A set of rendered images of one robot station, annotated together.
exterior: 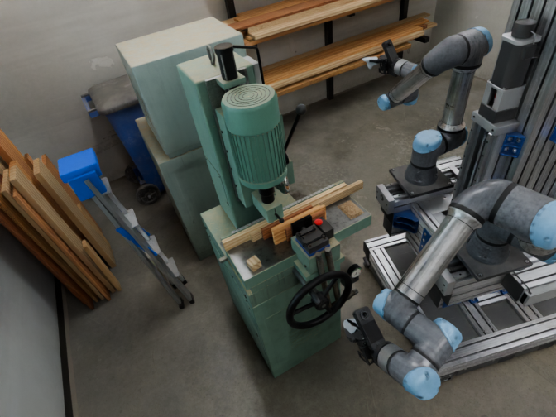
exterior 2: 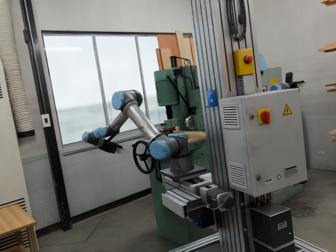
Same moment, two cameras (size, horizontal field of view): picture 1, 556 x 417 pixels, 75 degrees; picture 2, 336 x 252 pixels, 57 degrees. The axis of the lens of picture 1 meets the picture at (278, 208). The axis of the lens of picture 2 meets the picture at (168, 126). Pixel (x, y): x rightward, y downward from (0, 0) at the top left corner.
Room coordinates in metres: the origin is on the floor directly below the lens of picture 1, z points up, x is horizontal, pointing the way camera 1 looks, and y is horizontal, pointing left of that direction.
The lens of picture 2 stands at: (0.25, -2.57, 1.29)
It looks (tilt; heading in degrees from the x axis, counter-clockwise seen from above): 6 degrees down; 73
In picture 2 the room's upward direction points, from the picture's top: 8 degrees counter-clockwise
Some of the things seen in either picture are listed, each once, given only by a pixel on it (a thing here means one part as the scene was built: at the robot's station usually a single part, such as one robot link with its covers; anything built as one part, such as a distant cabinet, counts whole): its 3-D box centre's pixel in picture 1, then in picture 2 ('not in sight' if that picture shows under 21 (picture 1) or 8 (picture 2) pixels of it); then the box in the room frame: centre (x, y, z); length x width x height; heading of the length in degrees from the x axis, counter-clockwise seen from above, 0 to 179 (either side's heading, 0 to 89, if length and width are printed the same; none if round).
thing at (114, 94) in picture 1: (147, 138); not in sight; (2.76, 0.99, 0.48); 0.64 x 0.54 x 0.97; 115
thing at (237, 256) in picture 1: (304, 242); (170, 144); (0.98, -0.09, 0.87); 0.61 x 0.30 x 0.06; 112
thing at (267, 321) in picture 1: (276, 285); (190, 192); (1.16, 0.08, 0.36); 0.58 x 0.45 x 0.71; 22
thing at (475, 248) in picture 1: (490, 241); (181, 161); (0.83, -0.78, 0.87); 0.15 x 0.15 x 0.10
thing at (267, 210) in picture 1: (267, 205); (172, 123); (1.07, 0.04, 1.03); 0.14 x 0.07 x 0.09; 22
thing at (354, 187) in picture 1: (309, 209); (185, 136); (1.12, -0.13, 0.92); 0.56 x 0.02 x 0.04; 112
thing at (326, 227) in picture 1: (316, 235); (160, 132); (0.90, -0.12, 0.99); 0.13 x 0.11 x 0.06; 112
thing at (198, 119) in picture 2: (281, 171); (198, 121); (1.28, -0.04, 1.02); 0.09 x 0.07 x 0.12; 112
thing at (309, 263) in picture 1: (315, 247); not in sight; (0.90, -0.12, 0.92); 0.15 x 0.13 x 0.09; 112
